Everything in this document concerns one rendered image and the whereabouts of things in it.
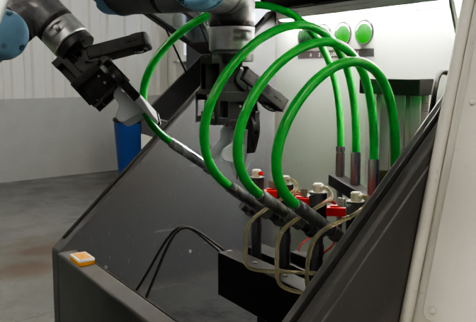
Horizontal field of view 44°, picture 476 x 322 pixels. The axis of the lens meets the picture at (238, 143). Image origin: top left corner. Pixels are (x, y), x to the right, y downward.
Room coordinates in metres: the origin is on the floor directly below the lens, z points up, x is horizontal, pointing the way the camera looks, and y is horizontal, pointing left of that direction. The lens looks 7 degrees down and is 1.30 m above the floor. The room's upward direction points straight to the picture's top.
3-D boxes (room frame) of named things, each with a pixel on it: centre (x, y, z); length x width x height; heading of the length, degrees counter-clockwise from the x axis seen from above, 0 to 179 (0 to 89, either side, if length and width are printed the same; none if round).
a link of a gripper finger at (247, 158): (0.98, 0.00, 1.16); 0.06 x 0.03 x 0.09; 124
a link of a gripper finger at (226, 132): (1.01, 0.02, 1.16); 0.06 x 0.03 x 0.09; 124
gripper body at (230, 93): (1.00, 0.02, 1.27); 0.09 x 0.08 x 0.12; 124
